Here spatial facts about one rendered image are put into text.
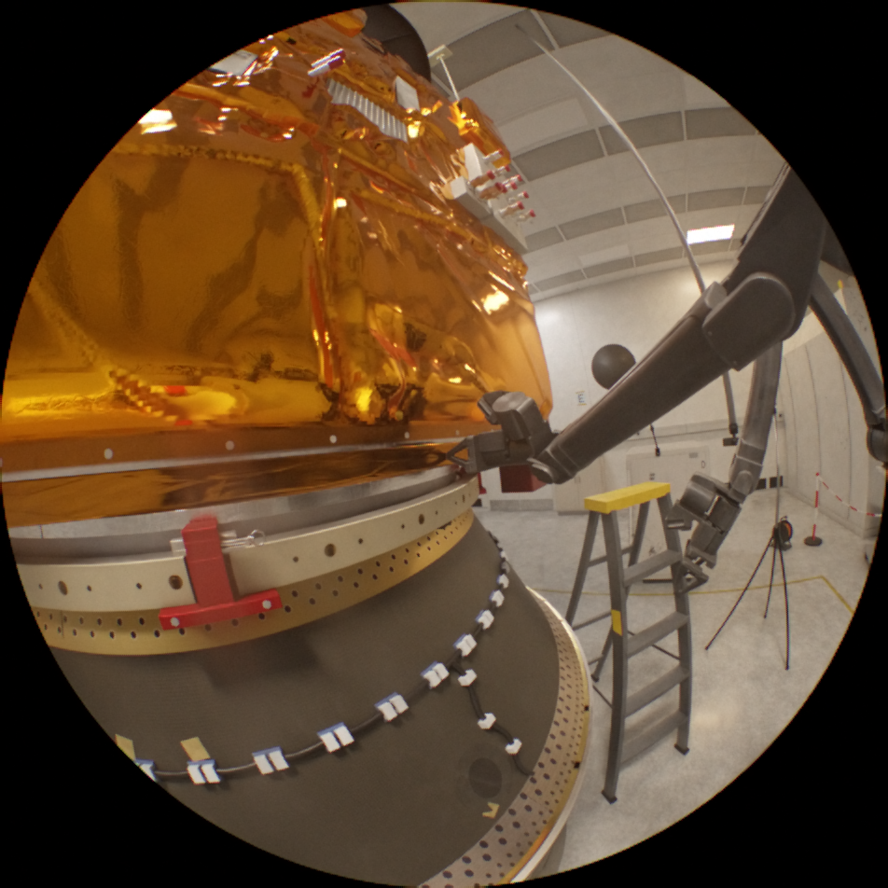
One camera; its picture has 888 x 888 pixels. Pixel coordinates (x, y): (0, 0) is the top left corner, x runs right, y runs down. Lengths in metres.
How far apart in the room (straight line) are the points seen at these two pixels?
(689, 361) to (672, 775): 2.04
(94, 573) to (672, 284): 8.36
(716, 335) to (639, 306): 7.72
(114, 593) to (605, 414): 0.54
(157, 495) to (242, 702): 0.24
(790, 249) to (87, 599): 0.59
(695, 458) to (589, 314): 5.26
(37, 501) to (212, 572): 0.23
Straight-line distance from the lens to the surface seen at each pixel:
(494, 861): 0.60
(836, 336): 0.72
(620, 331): 7.79
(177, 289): 0.41
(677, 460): 3.51
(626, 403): 0.34
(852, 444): 5.71
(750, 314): 0.23
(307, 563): 0.35
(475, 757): 0.53
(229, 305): 0.41
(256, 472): 0.42
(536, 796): 0.64
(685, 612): 1.65
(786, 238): 0.23
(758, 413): 0.65
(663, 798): 2.05
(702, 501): 0.65
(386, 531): 0.40
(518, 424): 0.50
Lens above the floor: 1.78
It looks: 1 degrees up
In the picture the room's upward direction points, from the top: 7 degrees counter-clockwise
